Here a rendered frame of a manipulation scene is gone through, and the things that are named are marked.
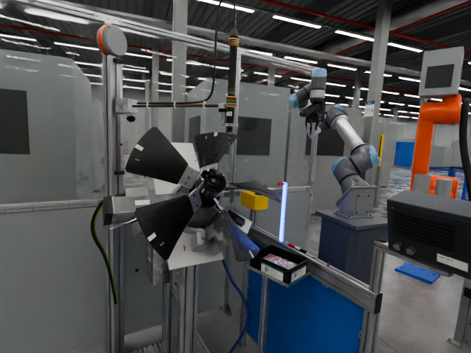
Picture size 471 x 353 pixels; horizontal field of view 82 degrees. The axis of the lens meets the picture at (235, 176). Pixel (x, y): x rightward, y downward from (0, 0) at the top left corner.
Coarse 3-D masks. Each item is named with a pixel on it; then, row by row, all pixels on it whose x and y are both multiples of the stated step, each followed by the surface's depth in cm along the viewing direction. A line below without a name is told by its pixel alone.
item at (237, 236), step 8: (224, 216) 109; (232, 224) 111; (232, 232) 107; (240, 232) 115; (232, 240) 103; (240, 240) 108; (248, 240) 116; (240, 248) 105; (248, 248) 110; (256, 248) 117; (240, 256) 102; (248, 256) 106
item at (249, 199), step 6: (246, 192) 170; (252, 192) 171; (246, 198) 168; (252, 198) 162; (258, 198) 161; (264, 198) 164; (240, 204) 174; (246, 204) 168; (252, 204) 162; (258, 204) 162; (264, 204) 164
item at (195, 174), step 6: (186, 168) 117; (192, 168) 117; (186, 174) 118; (192, 174) 118; (198, 174) 118; (180, 180) 118; (186, 180) 118; (192, 180) 118; (186, 186) 119; (192, 186) 119
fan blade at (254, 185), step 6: (258, 180) 143; (240, 186) 124; (246, 186) 126; (252, 186) 129; (258, 186) 132; (264, 186) 135; (270, 186) 138; (258, 192) 124; (264, 192) 127; (270, 192) 130; (276, 198) 127
